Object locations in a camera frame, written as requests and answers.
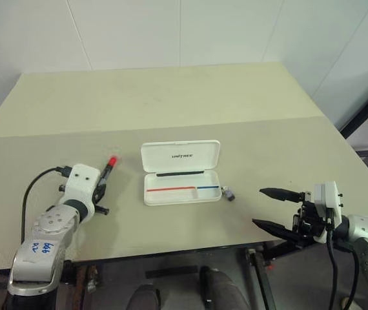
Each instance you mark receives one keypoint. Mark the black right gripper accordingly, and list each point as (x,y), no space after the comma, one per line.
(310,223)

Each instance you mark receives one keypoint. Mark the rusty brown metal leg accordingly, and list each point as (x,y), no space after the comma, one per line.
(82,279)

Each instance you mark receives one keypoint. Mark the red capped black marker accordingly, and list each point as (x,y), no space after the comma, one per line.
(113,160)

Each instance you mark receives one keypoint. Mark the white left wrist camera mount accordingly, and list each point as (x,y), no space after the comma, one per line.
(80,181)

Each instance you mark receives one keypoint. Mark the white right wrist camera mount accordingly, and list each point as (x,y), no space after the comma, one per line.
(331,197)

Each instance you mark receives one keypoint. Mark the white pencil case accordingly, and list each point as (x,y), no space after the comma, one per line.
(177,193)

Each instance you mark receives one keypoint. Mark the large dark rounded shape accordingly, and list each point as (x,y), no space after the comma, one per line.
(226,290)

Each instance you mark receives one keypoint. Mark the small purple grey object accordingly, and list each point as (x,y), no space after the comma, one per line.
(229,194)

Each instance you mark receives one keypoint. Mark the white shoe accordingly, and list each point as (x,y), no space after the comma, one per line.
(345,302)

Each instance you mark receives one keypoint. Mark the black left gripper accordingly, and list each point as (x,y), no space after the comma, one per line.
(98,196)

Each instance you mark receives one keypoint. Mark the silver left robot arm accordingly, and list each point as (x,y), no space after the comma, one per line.
(42,245)

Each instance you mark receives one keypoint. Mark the small dark rounded shape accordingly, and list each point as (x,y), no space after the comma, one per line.
(143,298)

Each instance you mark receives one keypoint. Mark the black metal table frame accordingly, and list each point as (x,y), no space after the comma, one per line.
(261,274)

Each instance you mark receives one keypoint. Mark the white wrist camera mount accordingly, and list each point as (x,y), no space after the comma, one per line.
(331,197)
(80,181)

